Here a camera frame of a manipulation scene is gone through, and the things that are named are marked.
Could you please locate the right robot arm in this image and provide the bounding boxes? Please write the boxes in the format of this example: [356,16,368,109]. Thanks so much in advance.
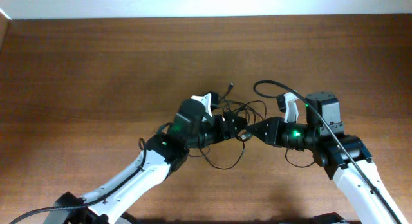
[245,91,407,223]

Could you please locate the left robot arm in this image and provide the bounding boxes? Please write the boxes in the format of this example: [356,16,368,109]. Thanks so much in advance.
[45,99,247,223]

